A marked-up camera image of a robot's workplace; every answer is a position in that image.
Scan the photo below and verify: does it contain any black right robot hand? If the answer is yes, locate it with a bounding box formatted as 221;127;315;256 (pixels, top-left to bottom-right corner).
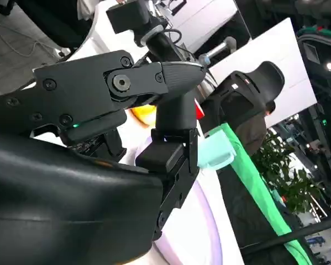
0;49;206;265

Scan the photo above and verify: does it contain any pale green mug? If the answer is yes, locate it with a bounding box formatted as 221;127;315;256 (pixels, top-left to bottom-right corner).
197;129;237;169

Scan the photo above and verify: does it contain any small red object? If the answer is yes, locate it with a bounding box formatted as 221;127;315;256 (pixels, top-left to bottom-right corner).
195;101;205;120

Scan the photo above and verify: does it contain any black drape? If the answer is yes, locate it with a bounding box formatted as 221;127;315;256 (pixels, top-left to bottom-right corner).
217;162;301;265

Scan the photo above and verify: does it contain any green cloth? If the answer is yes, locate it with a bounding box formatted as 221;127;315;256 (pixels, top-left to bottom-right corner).
206;123;312;265

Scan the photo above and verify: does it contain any black rolling chair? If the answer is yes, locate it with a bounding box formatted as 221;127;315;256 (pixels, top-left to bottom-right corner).
0;0;96;49

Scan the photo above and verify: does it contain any black mesh office chair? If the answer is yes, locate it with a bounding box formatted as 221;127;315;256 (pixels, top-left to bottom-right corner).
202;61;285;155

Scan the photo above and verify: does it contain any green leafy plant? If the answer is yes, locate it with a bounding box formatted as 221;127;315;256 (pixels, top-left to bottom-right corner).
252;129;325;216

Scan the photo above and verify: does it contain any person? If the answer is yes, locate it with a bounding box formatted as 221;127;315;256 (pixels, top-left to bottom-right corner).
264;99;277;116

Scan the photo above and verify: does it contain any white desk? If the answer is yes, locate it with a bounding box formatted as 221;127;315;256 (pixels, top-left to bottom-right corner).
154;0;238;53

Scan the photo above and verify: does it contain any black metal bar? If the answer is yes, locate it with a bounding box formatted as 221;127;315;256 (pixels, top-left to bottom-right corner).
239;217;331;255

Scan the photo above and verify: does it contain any white board panel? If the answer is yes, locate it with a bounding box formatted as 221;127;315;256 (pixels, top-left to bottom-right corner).
209;17;318;128

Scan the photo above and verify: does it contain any thin white floor cable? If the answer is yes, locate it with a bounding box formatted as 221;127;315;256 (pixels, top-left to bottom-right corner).
0;22;55;57

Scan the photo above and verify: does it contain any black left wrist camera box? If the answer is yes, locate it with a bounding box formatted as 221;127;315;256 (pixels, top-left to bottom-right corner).
106;0;151;35

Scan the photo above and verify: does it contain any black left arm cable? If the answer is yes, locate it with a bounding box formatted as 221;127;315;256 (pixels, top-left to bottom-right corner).
164;28;184;46

